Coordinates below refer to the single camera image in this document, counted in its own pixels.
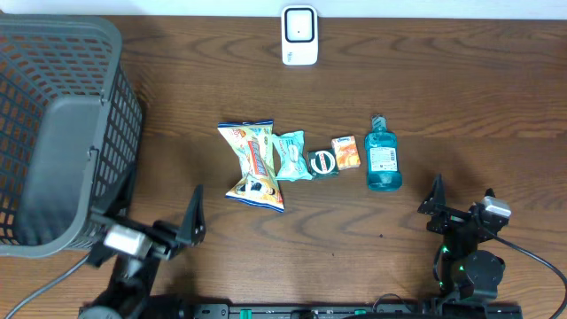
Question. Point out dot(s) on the teal wet wipes pack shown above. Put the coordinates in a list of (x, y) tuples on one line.
[(290, 147)]

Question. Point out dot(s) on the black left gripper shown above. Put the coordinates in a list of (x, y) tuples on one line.
[(165, 244)]

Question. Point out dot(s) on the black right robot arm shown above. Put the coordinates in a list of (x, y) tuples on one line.
[(466, 273)]

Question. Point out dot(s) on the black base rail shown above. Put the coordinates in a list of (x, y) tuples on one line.
[(385, 310)]

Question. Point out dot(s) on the blue mouthwash bottle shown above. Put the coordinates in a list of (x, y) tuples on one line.
[(381, 147)]

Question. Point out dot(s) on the green round-logo box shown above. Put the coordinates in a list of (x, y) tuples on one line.
[(322, 164)]

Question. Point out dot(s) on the grey plastic shopping basket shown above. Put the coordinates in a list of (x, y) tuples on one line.
[(70, 133)]

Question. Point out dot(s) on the white barcode scanner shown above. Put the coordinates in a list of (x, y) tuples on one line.
[(299, 34)]

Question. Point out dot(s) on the yellow snack bag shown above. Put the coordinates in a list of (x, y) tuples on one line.
[(252, 142)]

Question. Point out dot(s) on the orange tissue pack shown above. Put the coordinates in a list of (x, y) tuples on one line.
[(346, 152)]

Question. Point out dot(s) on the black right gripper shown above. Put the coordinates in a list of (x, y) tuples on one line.
[(449, 218)]

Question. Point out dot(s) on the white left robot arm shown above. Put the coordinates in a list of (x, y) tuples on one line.
[(129, 290)]

